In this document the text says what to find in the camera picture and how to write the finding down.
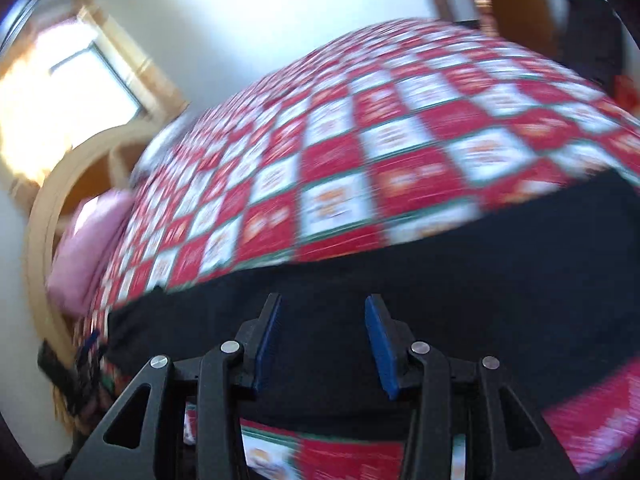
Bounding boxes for brown wooden door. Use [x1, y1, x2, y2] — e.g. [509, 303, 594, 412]
[492, 0, 572, 58]

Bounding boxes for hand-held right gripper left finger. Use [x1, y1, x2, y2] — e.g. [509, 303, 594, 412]
[64, 293, 284, 480]

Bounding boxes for cream wooden headboard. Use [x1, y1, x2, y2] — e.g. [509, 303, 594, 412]
[25, 122, 162, 361]

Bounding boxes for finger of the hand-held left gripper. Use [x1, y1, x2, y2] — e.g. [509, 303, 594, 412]
[75, 329, 108, 378]

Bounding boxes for red checkered printed bedspread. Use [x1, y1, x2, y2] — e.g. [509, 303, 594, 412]
[75, 17, 640, 480]

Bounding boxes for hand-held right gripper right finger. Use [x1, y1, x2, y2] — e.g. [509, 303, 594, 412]
[364, 294, 583, 480]

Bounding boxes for black pants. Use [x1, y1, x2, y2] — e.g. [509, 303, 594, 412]
[106, 170, 640, 443]

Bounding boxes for folded pink blanket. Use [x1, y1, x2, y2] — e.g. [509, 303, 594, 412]
[46, 189, 137, 318]

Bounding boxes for yellow patterned curtain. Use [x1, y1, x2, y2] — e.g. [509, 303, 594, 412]
[75, 0, 190, 122]

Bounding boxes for window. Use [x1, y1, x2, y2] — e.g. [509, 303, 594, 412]
[0, 25, 147, 188]

